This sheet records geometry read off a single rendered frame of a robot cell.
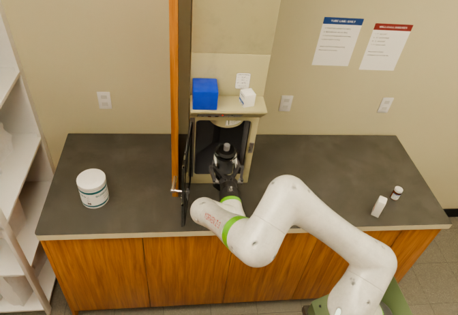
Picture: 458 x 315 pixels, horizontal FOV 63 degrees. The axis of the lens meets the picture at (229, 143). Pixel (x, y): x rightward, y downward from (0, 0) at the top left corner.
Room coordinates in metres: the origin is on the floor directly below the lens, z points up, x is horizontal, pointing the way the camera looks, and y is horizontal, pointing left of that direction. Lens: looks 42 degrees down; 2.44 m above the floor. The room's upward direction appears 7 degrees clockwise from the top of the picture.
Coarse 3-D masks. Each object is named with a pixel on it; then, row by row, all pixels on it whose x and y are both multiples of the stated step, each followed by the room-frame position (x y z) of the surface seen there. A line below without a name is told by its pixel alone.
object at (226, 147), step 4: (224, 144) 1.26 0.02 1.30; (228, 144) 1.27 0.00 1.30; (220, 148) 1.26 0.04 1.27; (224, 148) 1.25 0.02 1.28; (228, 148) 1.25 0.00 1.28; (232, 148) 1.28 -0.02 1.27; (220, 152) 1.24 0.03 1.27; (224, 152) 1.24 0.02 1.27; (228, 152) 1.24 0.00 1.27; (232, 152) 1.25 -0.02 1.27; (220, 156) 1.22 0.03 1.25; (224, 156) 1.22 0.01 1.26; (228, 156) 1.22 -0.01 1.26; (232, 156) 1.23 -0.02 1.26
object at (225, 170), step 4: (216, 148) 1.28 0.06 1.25; (216, 152) 1.25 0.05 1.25; (236, 152) 1.27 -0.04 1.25; (216, 160) 1.24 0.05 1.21; (220, 160) 1.22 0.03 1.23; (232, 160) 1.22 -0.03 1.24; (220, 164) 1.22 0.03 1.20; (224, 164) 1.22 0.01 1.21; (228, 164) 1.22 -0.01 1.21; (232, 164) 1.24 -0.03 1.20; (220, 168) 1.22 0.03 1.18; (224, 168) 1.22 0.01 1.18; (228, 168) 1.22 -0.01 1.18; (232, 168) 1.24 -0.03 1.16; (224, 172) 1.22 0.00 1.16; (228, 172) 1.22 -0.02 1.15; (232, 172) 1.25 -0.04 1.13; (216, 176) 1.23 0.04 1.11; (216, 184) 1.23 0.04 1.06
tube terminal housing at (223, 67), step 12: (192, 60) 1.32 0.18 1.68; (204, 60) 1.32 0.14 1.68; (216, 60) 1.33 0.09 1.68; (228, 60) 1.34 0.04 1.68; (240, 60) 1.35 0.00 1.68; (252, 60) 1.36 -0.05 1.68; (264, 60) 1.37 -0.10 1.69; (192, 72) 1.32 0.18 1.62; (204, 72) 1.32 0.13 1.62; (216, 72) 1.33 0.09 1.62; (228, 72) 1.34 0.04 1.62; (240, 72) 1.35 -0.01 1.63; (252, 72) 1.36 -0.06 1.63; (264, 72) 1.37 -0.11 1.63; (228, 84) 1.34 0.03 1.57; (252, 84) 1.36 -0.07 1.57; (264, 84) 1.37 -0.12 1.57; (216, 120) 1.34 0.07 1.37; (228, 120) 1.34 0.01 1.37; (240, 120) 1.35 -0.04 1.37; (252, 120) 1.36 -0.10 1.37; (252, 132) 1.37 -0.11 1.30; (192, 180) 1.32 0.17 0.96; (204, 180) 1.33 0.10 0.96
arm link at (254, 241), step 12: (240, 216) 0.71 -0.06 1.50; (252, 216) 0.66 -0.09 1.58; (228, 228) 0.66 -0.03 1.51; (240, 228) 0.63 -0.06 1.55; (252, 228) 0.61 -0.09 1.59; (264, 228) 0.61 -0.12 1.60; (276, 228) 0.62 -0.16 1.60; (228, 240) 0.63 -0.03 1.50; (240, 240) 0.59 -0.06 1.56; (252, 240) 0.58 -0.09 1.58; (264, 240) 0.58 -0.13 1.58; (276, 240) 0.59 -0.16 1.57; (240, 252) 0.57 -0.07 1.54; (252, 252) 0.56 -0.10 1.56; (264, 252) 0.56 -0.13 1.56; (276, 252) 0.58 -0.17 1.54; (252, 264) 0.54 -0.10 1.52; (264, 264) 0.55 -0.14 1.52
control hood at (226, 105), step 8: (224, 96) 1.33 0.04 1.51; (232, 96) 1.34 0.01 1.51; (256, 96) 1.36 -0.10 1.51; (224, 104) 1.27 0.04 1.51; (232, 104) 1.28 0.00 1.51; (240, 104) 1.29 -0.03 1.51; (256, 104) 1.30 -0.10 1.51; (264, 104) 1.31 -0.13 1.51; (192, 112) 1.20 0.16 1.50; (200, 112) 1.21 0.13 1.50; (208, 112) 1.22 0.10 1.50; (216, 112) 1.22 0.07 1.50; (224, 112) 1.22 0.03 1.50; (232, 112) 1.23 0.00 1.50; (240, 112) 1.24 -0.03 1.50; (248, 112) 1.24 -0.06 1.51; (256, 112) 1.25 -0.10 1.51; (264, 112) 1.25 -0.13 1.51
